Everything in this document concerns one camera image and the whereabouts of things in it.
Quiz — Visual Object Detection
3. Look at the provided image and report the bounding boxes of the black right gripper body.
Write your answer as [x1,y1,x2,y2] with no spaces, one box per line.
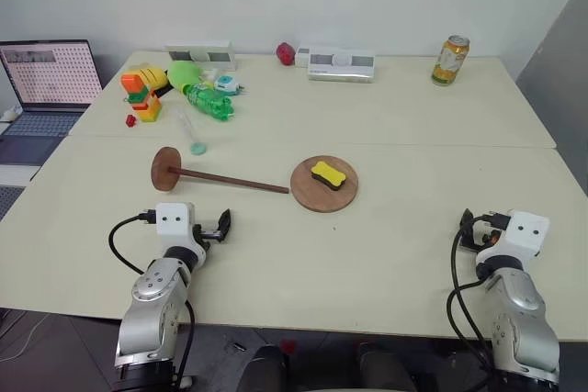
[458,212,510,253]

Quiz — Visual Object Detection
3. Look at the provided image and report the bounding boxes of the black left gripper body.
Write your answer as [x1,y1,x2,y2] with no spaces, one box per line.
[192,219,226,245]

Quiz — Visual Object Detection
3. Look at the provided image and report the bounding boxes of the wooden stand with rod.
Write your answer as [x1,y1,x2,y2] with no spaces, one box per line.
[152,146,291,195]

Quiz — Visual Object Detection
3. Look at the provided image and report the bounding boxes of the round wooden plate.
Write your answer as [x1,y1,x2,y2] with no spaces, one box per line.
[289,154,360,215]

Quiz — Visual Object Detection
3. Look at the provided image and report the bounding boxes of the clear tube with green base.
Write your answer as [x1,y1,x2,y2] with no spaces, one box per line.
[175,108,209,156]

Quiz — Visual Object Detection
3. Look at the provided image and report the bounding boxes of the yellow and black sponge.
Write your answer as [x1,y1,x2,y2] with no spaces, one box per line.
[309,160,348,192]

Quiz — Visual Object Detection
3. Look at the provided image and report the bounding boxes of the green plastic bottle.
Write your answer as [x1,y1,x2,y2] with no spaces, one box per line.
[183,81,237,123]

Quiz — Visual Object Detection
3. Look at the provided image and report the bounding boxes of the teal and white tape measure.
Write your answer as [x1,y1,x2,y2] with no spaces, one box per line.
[213,74,241,96]

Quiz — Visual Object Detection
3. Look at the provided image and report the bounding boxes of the colourful building block tower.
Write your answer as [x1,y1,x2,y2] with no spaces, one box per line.
[119,73,164,124]

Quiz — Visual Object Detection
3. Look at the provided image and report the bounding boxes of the light green pear toy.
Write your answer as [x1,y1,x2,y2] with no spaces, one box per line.
[166,60,204,91]

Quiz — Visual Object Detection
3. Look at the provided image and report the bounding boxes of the yellow drink can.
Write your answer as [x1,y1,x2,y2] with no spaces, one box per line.
[430,34,471,88]

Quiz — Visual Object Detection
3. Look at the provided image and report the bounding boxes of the grey panel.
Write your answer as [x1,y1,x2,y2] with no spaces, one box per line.
[514,0,588,196]

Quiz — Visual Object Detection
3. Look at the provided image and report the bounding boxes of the yellow banana toy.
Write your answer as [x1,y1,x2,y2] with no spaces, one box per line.
[120,62,169,91]

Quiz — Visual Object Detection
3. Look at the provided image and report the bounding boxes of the white box with grey panels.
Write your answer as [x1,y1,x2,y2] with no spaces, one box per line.
[164,39,238,72]
[294,45,377,84]

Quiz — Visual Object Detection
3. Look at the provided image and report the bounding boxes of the red pepper toy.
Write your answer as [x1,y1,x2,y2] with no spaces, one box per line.
[275,41,297,67]

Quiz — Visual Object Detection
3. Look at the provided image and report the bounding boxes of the perforated metal board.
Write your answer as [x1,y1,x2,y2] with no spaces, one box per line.
[0,184,29,221]

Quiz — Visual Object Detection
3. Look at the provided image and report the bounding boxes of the open grey laptop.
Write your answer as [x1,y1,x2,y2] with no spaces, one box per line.
[0,39,104,183]

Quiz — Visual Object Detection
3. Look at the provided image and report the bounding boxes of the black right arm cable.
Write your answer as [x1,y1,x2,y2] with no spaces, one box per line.
[447,224,498,377]

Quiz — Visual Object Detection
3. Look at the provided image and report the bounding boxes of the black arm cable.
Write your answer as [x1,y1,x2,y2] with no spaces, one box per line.
[447,224,498,377]
[107,210,160,276]

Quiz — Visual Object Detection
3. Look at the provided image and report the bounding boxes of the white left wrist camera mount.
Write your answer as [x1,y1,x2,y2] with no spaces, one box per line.
[155,201,208,270]

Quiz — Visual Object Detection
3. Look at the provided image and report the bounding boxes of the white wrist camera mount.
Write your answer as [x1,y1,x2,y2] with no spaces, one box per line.
[474,209,551,270]
[155,201,208,270]

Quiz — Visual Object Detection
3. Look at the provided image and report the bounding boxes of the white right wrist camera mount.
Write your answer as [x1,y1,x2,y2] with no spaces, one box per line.
[474,209,551,270]

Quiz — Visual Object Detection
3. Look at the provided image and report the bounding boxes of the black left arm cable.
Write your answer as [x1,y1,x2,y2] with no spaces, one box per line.
[107,210,160,276]

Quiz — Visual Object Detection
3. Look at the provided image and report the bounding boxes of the white cable on floor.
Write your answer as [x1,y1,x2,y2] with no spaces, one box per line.
[0,312,48,362]

